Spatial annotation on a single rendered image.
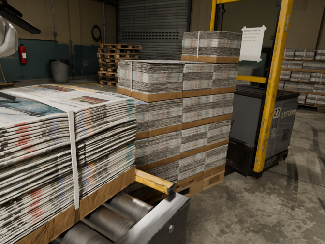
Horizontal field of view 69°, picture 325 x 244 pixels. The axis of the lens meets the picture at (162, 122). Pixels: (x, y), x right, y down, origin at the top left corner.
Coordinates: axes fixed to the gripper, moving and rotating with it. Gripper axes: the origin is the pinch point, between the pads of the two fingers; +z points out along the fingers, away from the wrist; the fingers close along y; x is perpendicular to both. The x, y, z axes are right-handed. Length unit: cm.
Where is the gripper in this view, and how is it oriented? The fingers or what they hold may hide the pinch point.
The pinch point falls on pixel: (18, 62)
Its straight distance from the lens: 53.0
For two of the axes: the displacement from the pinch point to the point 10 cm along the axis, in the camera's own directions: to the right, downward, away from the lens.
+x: 8.3, 1.9, -5.2
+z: 4.8, 2.4, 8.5
